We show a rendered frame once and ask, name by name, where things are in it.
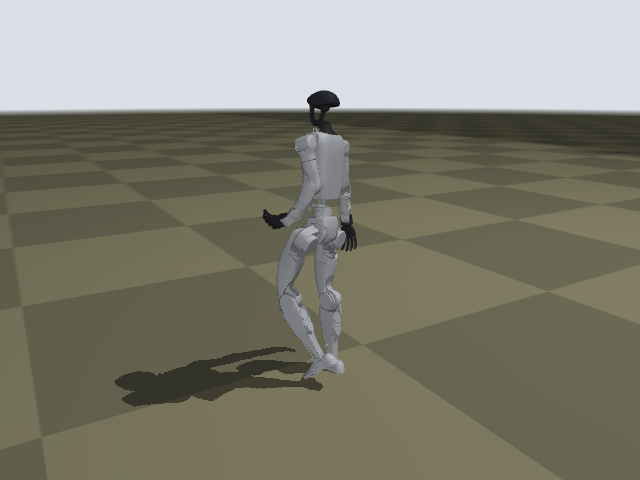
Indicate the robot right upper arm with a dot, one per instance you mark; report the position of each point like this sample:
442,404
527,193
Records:
345,184

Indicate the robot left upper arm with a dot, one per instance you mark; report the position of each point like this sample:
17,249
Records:
305,146

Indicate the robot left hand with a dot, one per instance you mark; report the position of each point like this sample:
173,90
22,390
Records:
274,220

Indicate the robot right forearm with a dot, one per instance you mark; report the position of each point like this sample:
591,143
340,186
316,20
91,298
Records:
344,204

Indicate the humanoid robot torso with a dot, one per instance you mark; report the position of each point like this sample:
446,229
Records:
330,155

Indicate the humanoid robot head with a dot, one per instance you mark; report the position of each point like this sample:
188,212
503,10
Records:
323,100

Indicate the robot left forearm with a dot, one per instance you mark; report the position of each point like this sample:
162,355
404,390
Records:
305,200

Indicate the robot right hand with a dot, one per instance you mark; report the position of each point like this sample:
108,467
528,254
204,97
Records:
350,233

